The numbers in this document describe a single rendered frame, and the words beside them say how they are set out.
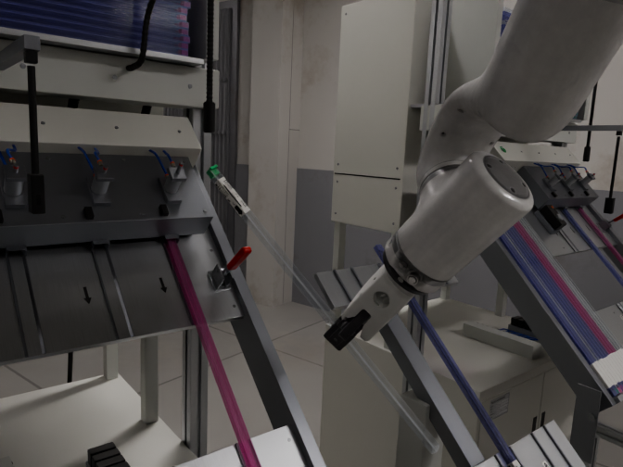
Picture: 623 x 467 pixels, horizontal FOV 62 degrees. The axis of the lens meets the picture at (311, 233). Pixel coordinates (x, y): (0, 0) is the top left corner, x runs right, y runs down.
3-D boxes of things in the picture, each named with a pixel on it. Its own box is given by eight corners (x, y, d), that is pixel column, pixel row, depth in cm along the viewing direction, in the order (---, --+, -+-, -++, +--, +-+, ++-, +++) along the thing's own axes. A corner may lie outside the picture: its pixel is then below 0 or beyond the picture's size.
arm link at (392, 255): (441, 296, 57) (424, 309, 59) (461, 261, 64) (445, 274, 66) (385, 244, 58) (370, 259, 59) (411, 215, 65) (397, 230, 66)
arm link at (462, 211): (393, 209, 63) (400, 265, 56) (465, 130, 55) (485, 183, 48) (446, 235, 66) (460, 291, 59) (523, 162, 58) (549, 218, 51)
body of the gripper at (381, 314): (425, 305, 58) (368, 352, 65) (450, 265, 66) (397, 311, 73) (375, 258, 59) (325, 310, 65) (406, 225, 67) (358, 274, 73)
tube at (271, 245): (205, 172, 72) (209, 168, 71) (211, 170, 73) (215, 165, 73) (430, 453, 72) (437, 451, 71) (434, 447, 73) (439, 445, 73)
